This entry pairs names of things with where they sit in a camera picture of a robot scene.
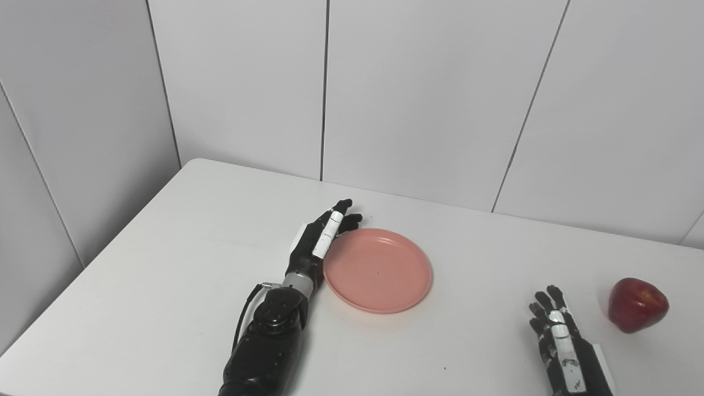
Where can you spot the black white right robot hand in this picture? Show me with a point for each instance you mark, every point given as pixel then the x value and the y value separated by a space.
pixel 566 357

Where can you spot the red apple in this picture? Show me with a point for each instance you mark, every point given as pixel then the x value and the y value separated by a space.
pixel 638 305

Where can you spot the pink round plate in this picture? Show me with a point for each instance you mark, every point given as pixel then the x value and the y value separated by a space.
pixel 379 272

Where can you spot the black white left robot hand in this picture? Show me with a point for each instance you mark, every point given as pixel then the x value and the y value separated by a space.
pixel 316 242

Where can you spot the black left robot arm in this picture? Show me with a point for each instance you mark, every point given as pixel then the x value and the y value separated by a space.
pixel 269 346

